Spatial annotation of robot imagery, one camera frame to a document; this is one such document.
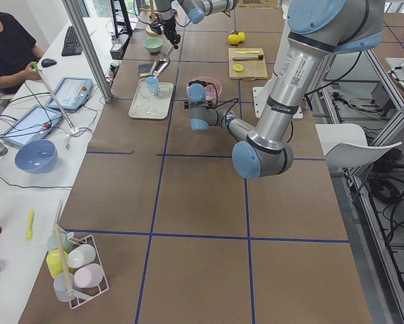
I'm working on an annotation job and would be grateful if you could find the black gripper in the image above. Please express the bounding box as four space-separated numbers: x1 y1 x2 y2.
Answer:
162 17 181 46
184 101 212 109

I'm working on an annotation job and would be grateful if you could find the pink bowl of ice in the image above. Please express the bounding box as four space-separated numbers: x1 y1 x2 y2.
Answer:
187 76 223 101

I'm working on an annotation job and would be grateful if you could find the steel ice scoop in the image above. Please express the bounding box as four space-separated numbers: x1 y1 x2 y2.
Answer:
150 45 175 78

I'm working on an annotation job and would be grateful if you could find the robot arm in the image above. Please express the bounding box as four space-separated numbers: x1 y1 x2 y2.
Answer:
150 0 237 49
187 1 384 178

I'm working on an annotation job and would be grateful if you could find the light blue cup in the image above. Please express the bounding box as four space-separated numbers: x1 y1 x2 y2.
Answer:
145 76 159 96

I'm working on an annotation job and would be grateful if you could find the yellow small cup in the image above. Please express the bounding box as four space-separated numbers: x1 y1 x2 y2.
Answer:
233 64 245 73

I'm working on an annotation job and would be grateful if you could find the white cup in rack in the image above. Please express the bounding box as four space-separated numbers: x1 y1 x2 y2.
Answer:
67 244 96 269

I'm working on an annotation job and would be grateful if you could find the green cup in rack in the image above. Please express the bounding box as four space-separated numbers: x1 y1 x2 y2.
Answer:
47 229 72 253

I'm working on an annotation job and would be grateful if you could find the pink cup in rack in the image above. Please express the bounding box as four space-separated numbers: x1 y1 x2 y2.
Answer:
74 263 104 288

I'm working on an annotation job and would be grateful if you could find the yellow cup in rack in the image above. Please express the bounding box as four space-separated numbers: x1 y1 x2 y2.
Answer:
46 249 63 279

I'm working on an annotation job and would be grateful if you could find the clear cup in rack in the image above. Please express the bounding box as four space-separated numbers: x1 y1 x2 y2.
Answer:
53 273 74 302

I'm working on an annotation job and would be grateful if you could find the wooden mug tree stand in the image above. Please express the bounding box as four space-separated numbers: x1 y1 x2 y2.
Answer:
145 0 163 36

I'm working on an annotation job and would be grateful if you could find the green ceramic bowl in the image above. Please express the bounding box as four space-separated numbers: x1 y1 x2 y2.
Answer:
144 37 163 54

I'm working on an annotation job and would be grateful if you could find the cream serving tray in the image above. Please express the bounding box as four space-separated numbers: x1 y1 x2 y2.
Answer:
128 78 174 119

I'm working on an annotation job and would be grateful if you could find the grey folded cloth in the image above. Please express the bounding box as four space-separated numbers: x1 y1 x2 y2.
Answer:
138 63 152 78

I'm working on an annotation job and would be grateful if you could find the yellow lemon upper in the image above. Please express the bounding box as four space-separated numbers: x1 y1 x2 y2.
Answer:
227 34 241 45

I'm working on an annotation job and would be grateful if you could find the yellow lemon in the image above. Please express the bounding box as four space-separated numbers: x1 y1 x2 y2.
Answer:
238 32 246 43
227 34 241 45

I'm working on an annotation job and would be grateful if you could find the wooden cutting board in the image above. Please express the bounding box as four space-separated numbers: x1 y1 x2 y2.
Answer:
228 48 268 80

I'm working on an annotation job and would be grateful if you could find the yellow lemon left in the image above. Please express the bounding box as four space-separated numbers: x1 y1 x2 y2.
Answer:
238 32 246 43

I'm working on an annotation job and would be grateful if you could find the black keyboard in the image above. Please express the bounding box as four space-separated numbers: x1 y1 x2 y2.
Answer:
61 26 82 57

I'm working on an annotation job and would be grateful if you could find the blue teach pendant far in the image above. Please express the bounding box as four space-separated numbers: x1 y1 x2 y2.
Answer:
54 77 93 112

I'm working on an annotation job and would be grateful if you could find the blue teach pendant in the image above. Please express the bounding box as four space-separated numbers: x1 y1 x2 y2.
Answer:
54 77 93 112
1 105 63 147

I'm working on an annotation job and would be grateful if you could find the black computer mouse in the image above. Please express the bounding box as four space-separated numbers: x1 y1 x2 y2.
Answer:
41 58 57 68

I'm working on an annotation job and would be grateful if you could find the long metal rod tool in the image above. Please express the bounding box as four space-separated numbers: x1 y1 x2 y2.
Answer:
31 61 81 136

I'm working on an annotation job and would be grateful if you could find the blue teach pendant near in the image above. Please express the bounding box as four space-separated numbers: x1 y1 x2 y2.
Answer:
1 105 63 147

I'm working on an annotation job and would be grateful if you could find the blue bowl on desk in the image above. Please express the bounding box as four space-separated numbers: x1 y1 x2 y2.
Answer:
14 139 58 174

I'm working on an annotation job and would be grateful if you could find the seated person black shirt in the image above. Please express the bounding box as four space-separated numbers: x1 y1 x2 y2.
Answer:
0 11 45 95

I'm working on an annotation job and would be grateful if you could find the white dish rack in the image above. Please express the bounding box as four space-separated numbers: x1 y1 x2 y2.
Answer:
46 200 109 309

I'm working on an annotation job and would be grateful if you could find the yellow marker pen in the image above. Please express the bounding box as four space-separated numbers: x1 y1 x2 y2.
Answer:
25 210 34 240

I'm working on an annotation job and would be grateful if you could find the aluminium frame post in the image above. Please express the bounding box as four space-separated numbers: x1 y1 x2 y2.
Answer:
62 0 113 103

